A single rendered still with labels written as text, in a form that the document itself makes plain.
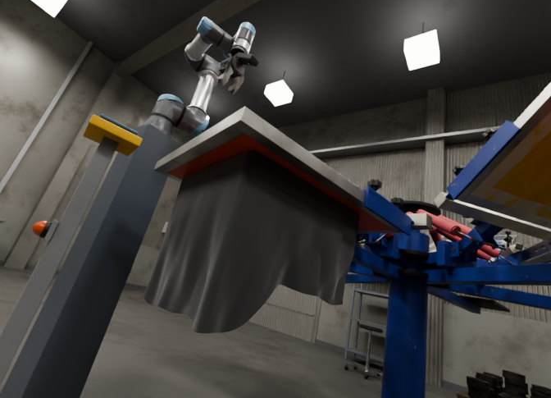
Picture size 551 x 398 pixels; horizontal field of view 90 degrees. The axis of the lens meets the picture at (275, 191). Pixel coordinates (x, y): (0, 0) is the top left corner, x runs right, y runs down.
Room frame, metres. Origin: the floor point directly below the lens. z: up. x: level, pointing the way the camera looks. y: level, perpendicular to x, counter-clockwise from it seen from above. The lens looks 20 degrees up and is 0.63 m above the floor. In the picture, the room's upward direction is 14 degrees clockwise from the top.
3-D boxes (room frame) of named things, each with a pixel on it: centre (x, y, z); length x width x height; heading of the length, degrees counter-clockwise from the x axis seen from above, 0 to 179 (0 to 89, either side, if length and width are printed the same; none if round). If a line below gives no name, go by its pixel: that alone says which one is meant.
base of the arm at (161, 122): (1.22, 0.63, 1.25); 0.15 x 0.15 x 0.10
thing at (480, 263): (1.61, -0.87, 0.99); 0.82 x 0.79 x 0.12; 127
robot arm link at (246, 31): (0.95, 0.30, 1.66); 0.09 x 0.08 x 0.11; 33
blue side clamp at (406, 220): (0.90, -0.39, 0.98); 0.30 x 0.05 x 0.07; 127
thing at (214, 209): (0.80, 0.20, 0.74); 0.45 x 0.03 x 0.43; 37
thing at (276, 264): (0.78, -0.11, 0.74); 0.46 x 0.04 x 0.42; 127
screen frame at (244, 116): (0.98, -0.03, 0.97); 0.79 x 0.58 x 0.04; 127
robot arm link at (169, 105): (1.22, 0.62, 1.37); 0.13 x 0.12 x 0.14; 123
